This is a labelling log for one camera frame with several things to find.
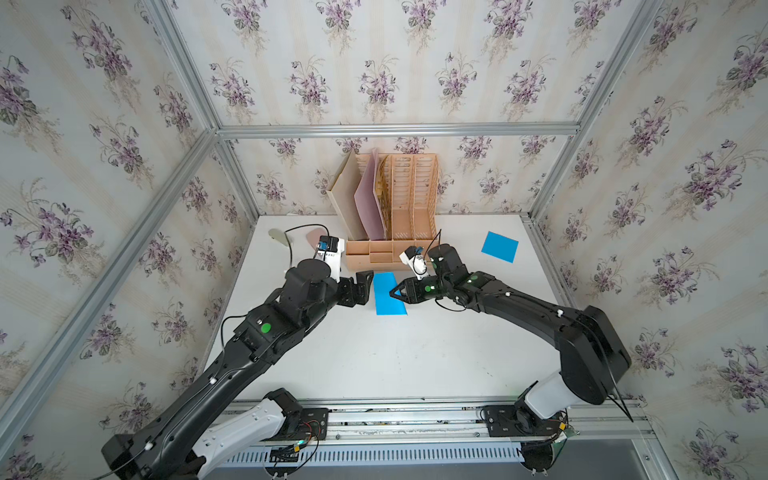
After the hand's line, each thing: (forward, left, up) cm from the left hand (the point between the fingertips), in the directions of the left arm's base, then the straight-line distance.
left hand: (363, 273), depth 67 cm
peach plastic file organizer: (+55, -15, -19) cm, 60 cm away
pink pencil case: (+38, +22, -30) cm, 53 cm away
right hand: (+4, -9, -15) cm, 18 cm away
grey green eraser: (+36, +35, -28) cm, 58 cm away
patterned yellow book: (+50, -6, -18) cm, 54 cm away
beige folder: (+32, +8, -4) cm, 34 cm away
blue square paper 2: (+32, -50, -30) cm, 66 cm away
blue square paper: (+1, -5, -17) cm, 17 cm away
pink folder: (+31, +1, -6) cm, 32 cm away
